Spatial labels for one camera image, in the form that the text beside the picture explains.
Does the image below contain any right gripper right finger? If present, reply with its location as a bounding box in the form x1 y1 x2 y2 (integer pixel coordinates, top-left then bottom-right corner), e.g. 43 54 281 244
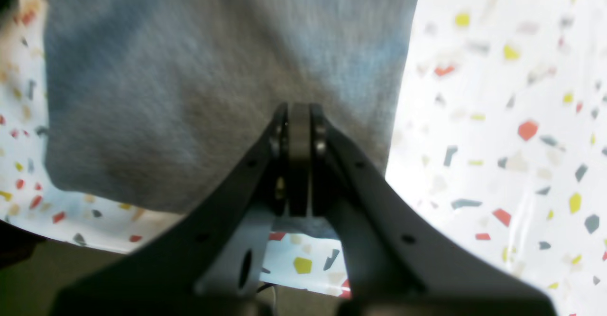
294 103 556 316

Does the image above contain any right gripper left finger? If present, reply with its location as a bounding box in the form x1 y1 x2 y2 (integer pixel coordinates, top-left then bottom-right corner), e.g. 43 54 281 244
50 103 302 316

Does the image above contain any grey t-shirt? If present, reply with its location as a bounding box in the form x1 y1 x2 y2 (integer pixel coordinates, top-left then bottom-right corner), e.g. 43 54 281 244
44 0 418 214

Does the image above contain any terrazzo pattern tablecloth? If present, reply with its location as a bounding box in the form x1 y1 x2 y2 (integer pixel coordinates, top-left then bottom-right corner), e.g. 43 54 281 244
1 0 607 316

